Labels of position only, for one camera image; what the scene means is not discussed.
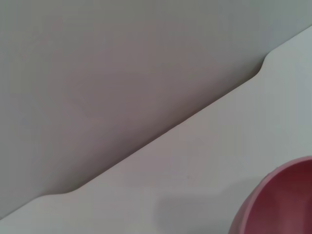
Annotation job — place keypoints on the pink plastic bowl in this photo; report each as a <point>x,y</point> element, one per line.
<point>280,202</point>

